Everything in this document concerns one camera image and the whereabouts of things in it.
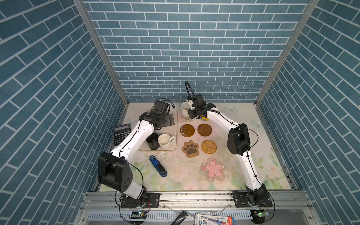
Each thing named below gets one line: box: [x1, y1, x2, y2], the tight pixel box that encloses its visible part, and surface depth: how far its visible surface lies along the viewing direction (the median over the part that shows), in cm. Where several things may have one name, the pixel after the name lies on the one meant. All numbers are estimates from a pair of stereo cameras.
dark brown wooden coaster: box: [197, 123, 213, 137], surface depth 105 cm
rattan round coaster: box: [200, 139, 218, 155], surface depth 96 cm
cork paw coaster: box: [181, 140, 200, 158], surface depth 95 cm
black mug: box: [145, 132, 160, 151], surface depth 93 cm
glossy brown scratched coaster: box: [180, 123, 195, 138], surface depth 104 cm
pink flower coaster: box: [200, 156, 226, 182], surface depth 86 cm
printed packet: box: [195, 213, 236, 225], surface depth 69 cm
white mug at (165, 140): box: [157, 133, 176, 151], surface depth 91 cm
